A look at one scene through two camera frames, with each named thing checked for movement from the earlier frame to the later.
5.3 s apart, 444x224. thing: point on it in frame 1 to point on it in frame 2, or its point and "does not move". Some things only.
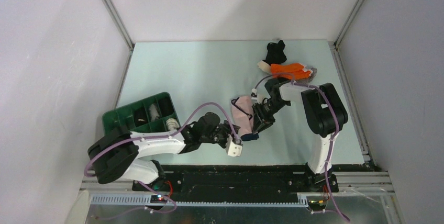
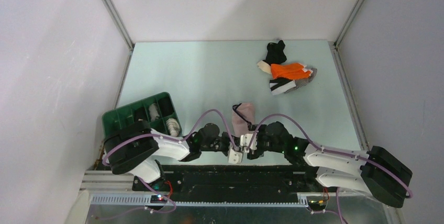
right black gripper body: x=266 y=111 to x=263 y=145
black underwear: x=275 y=54 does not move
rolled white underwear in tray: x=154 y=113 does not move
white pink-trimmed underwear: x=172 y=124 does not move
